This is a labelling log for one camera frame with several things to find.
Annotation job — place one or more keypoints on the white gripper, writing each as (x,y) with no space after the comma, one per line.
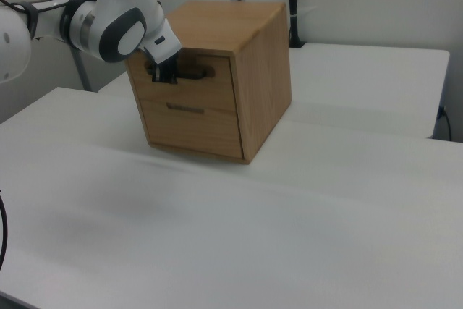
(162,43)

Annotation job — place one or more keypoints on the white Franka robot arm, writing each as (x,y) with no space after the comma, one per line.
(119,16)

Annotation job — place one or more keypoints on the wooden two-drawer cabinet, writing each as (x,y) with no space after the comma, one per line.
(260,70)

